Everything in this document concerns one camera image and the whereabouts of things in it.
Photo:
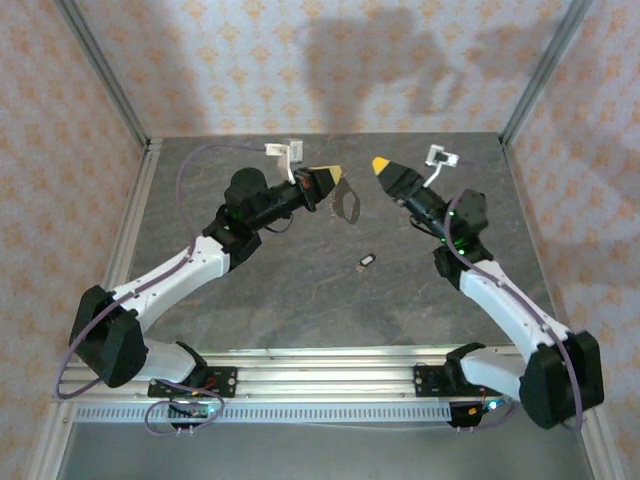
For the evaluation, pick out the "black key tag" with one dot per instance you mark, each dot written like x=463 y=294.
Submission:
x=368 y=260

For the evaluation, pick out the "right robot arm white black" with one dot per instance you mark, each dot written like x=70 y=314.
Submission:
x=510 y=305

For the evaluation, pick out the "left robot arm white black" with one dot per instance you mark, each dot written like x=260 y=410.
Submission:
x=165 y=280

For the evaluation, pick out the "grey metal lower panel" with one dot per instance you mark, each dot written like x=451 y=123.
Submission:
x=325 y=455

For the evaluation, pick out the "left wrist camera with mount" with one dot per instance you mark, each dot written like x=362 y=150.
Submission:
x=295 y=150

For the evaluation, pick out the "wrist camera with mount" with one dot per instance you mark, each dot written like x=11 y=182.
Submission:
x=442 y=157
x=295 y=150

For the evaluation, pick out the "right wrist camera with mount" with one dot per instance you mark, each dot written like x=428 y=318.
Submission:
x=442 y=157

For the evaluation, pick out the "aluminium side rail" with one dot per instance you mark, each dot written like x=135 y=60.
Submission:
x=144 y=175

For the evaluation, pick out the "right aluminium corner post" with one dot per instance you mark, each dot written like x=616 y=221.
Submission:
x=546 y=65

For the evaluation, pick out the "aluminium corner post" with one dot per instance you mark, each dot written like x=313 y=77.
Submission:
x=546 y=65
x=102 y=65

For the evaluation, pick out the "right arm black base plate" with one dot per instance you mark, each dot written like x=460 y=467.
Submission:
x=425 y=382

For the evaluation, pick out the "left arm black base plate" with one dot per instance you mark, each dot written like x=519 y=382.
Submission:
x=227 y=382

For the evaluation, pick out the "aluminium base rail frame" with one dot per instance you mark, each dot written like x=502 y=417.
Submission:
x=325 y=380

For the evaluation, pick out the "left aluminium corner post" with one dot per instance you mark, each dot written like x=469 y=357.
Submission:
x=102 y=65

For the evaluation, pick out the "aluminium frame leg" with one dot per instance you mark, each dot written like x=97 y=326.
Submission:
x=52 y=445
x=600 y=452

